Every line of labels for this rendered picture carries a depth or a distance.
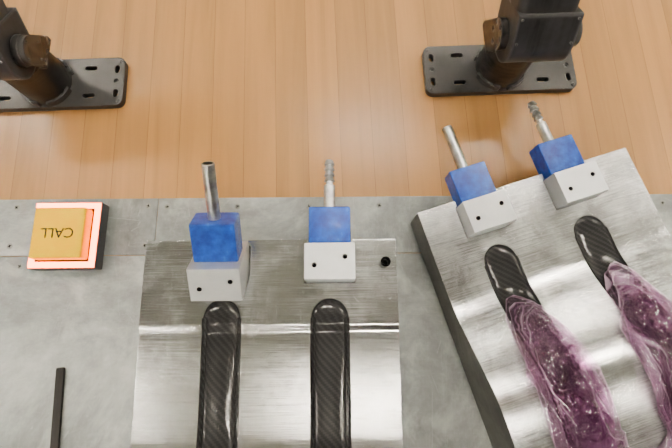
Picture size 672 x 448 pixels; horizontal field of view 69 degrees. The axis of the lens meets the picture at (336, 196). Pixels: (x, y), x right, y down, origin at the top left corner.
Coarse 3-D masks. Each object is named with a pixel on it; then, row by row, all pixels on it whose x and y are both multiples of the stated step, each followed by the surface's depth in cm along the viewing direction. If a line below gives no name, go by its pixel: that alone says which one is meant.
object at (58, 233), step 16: (48, 208) 57; (64, 208) 57; (80, 208) 57; (48, 224) 56; (64, 224) 56; (80, 224) 56; (32, 240) 56; (48, 240) 56; (64, 240) 56; (80, 240) 56; (32, 256) 55; (48, 256) 55; (64, 256) 55; (80, 256) 56
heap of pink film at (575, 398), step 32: (608, 288) 51; (640, 288) 49; (512, 320) 50; (544, 320) 48; (640, 320) 47; (544, 352) 46; (576, 352) 46; (640, 352) 47; (544, 384) 45; (576, 384) 44; (576, 416) 43; (608, 416) 44
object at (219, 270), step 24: (216, 192) 45; (216, 216) 45; (192, 240) 45; (216, 240) 45; (240, 240) 48; (192, 264) 46; (216, 264) 46; (240, 264) 46; (192, 288) 46; (216, 288) 46; (240, 288) 46
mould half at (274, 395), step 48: (288, 240) 50; (384, 240) 50; (144, 288) 49; (288, 288) 49; (336, 288) 49; (384, 288) 49; (144, 336) 48; (192, 336) 48; (288, 336) 48; (384, 336) 48; (144, 384) 47; (192, 384) 47; (240, 384) 47; (288, 384) 47; (384, 384) 47; (144, 432) 46; (192, 432) 46; (240, 432) 46; (288, 432) 46; (384, 432) 46
